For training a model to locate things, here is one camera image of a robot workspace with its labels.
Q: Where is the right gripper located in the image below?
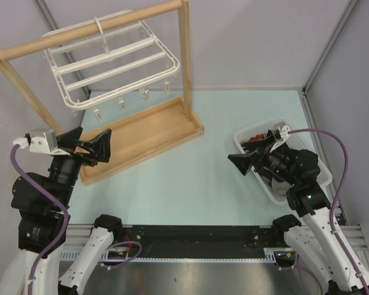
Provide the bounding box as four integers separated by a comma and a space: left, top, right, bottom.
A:
227, 133, 298, 186

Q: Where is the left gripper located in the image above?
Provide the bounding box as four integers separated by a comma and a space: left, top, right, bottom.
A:
50, 125, 112, 206

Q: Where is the white plastic clip hanger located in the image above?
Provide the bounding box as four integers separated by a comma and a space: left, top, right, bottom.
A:
44, 20, 180, 114

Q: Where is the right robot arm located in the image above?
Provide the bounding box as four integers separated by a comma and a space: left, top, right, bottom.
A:
228, 125, 369, 294

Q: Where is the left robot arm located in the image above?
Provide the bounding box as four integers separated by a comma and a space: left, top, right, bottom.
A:
0, 127, 124, 294

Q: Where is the red white striped sock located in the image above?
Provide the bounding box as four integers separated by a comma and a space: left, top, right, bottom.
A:
241, 133, 266, 145

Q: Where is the white plastic basket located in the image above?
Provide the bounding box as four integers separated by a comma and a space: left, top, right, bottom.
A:
233, 117, 333, 206

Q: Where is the wooden hanging rack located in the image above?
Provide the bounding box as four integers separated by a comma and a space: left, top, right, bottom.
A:
0, 1, 204, 185

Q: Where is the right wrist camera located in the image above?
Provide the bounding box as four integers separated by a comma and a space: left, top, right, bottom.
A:
270, 122, 291, 152

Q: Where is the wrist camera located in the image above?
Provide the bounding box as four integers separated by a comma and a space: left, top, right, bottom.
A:
270, 122, 291, 152
13, 128, 63, 155

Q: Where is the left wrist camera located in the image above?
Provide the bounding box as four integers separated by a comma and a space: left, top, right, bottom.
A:
13, 128, 63, 155

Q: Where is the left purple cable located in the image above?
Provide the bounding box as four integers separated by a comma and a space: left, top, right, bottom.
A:
12, 144, 71, 295

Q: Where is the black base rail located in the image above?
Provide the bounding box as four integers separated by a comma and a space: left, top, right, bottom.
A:
64, 223, 366, 261

